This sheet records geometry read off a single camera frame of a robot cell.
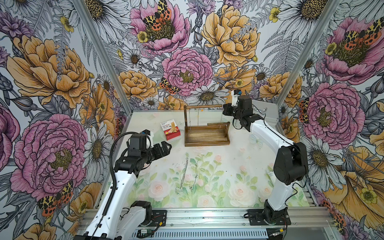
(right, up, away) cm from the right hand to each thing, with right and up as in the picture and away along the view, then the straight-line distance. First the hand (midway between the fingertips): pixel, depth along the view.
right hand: (222, 108), depth 91 cm
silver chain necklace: (-19, -45, -6) cm, 49 cm away
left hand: (-32, -25, -14) cm, 43 cm away
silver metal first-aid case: (+33, -1, +11) cm, 35 cm away
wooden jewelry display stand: (-3, -17, +18) cm, 24 cm away
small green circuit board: (-40, -62, -18) cm, 76 cm away
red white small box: (-33, -13, +14) cm, 39 cm away
